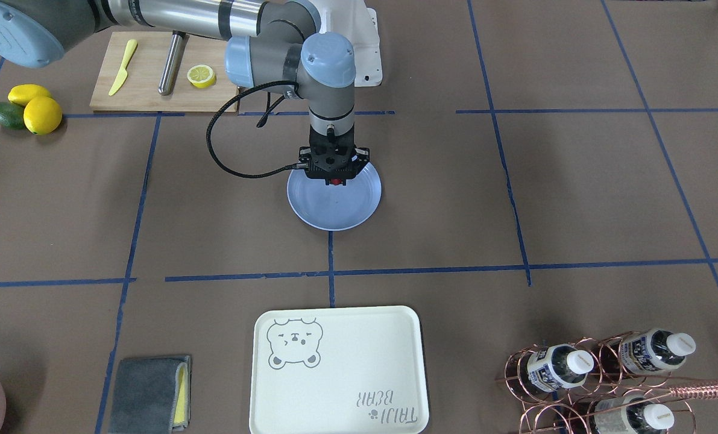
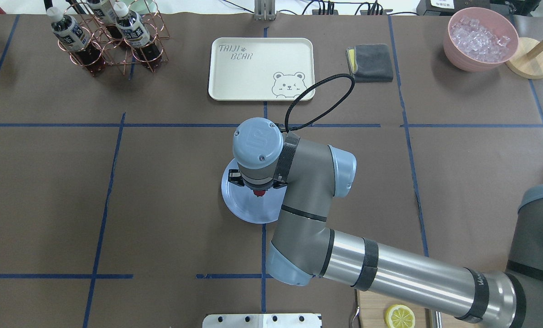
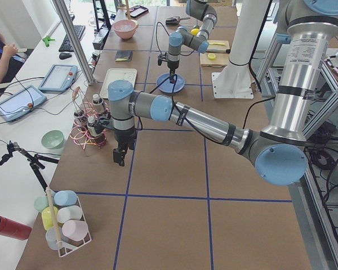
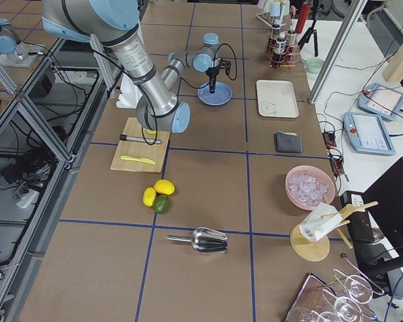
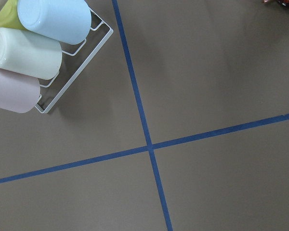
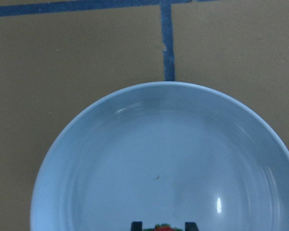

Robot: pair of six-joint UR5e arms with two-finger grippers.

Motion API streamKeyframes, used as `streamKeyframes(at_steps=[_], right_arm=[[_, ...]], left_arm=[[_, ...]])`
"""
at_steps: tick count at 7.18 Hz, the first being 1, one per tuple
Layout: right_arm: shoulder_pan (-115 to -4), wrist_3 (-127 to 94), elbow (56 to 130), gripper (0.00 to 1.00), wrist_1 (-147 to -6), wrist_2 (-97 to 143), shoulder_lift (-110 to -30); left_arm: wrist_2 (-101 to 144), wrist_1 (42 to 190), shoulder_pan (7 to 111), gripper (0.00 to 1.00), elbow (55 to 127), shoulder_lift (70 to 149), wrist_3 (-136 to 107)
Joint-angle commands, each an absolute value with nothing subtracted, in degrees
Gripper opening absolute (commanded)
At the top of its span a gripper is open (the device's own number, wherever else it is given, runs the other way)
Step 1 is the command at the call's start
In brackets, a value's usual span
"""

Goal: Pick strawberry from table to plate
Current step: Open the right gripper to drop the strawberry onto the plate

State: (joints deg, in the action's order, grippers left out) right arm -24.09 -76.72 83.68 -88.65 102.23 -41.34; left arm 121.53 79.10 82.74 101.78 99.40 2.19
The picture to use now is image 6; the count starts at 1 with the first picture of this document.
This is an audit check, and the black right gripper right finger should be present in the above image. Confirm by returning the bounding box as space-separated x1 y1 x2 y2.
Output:
185 222 198 231

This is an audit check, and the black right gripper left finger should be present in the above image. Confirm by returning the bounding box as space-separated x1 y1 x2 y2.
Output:
131 221 142 231

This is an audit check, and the red strawberry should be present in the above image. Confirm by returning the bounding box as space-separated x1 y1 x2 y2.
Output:
143 224 182 231

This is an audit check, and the light blue plate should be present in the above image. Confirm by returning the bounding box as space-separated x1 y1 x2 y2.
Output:
30 82 289 231

